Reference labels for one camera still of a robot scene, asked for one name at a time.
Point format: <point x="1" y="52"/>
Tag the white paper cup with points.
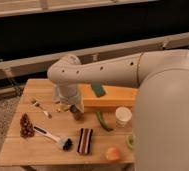
<point x="123" y="116"/>

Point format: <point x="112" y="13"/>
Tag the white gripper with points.
<point x="67" y="94"/>

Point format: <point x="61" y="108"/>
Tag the orange plastic bin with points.
<point x="114" y="97"/>

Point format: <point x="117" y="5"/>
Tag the green chili pepper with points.
<point x="102" y="122"/>

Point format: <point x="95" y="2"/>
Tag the striped brown white block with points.
<point x="84" y="141"/>

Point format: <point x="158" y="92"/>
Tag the yellow banana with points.
<point x="63" y="108"/>

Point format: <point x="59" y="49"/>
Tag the orange peach fruit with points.
<point x="113" y="154"/>

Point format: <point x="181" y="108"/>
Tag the teal sponge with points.
<point x="98" y="90"/>

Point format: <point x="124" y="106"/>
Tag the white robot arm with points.
<point x="161" y="110"/>

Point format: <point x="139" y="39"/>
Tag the white handled dish brush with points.
<point x="64" y="143"/>

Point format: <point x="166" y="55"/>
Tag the small green cup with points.
<point x="130" y="141"/>

